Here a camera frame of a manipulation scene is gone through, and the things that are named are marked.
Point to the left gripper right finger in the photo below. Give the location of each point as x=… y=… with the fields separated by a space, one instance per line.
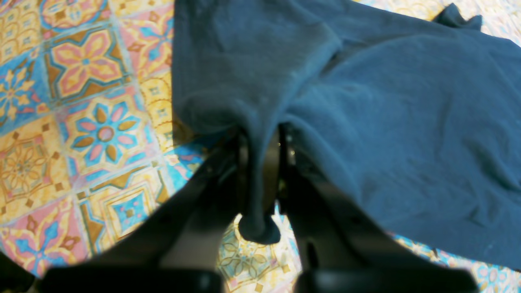
x=341 y=249

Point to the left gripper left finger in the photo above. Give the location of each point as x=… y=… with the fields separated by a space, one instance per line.
x=176 y=248

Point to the dark blue t-shirt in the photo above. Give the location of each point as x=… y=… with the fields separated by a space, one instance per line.
x=418 y=122

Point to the patterned tablecloth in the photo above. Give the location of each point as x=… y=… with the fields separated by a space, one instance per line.
x=89 y=145

